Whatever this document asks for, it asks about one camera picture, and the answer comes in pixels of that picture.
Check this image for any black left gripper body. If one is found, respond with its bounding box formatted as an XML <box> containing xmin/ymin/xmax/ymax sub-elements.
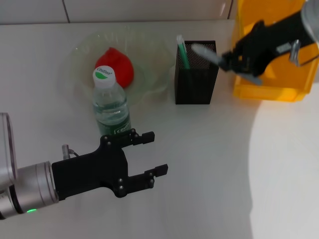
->
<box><xmin>51</xmin><ymin>133</ymin><xmax>130</xmax><ymax>201</ymax></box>

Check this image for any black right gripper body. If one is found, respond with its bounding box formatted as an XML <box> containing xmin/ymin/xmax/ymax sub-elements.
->
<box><xmin>233</xmin><ymin>12</ymin><xmax>314</xmax><ymax>76</ymax></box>

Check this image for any silver glitter pen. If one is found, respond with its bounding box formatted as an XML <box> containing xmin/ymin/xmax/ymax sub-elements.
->
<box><xmin>191</xmin><ymin>43</ymin><xmax>263</xmax><ymax>86</ymax></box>

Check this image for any clear water bottle green label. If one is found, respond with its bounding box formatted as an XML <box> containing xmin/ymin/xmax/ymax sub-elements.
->
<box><xmin>92</xmin><ymin>65</ymin><xmax>132</xmax><ymax>137</ymax></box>

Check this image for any green pen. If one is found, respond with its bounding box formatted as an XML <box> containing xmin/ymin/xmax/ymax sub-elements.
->
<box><xmin>176</xmin><ymin>34</ymin><xmax>191</xmax><ymax>71</ymax></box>

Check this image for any red soft ball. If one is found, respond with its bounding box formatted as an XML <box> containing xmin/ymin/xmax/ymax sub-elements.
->
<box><xmin>94</xmin><ymin>47</ymin><xmax>135</xmax><ymax>89</ymax></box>

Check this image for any black mesh pen holder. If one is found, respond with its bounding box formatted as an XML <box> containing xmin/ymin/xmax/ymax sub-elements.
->
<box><xmin>174</xmin><ymin>40</ymin><xmax>220</xmax><ymax>106</ymax></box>

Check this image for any clear green glass fruit bowl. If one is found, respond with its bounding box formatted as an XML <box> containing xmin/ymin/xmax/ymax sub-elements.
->
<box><xmin>71</xmin><ymin>30</ymin><xmax>176</xmax><ymax>103</ymax></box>

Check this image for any yellow plastic bin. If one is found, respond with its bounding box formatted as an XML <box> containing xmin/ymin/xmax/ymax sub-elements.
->
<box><xmin>232</xmin><ymin>0</ymin><xmax>319</xmax><ymax>102</ymax></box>

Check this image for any right arm cable with plug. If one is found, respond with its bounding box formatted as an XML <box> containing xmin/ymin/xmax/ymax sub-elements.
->
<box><xmin>289</xmin><ymin>39</ymin><xmax>319</xmax><ymax>68</ymax></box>

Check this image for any arm cable with plug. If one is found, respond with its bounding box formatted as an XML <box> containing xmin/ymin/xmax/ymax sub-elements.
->
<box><xmin>61</xmin><ymin>143</ymin><xmax>79</xmax><ymax>159</ymax></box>
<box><xmin>289</xmin><ymin>39</ymin><xmax>319</xmax><ymax>68</ymax></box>

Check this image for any left arm cable with plug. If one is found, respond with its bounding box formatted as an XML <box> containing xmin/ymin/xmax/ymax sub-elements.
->
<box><xmin>61</xmin><ymin>143</ymin><xmax>79</xmax><ymax>159</ymax></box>

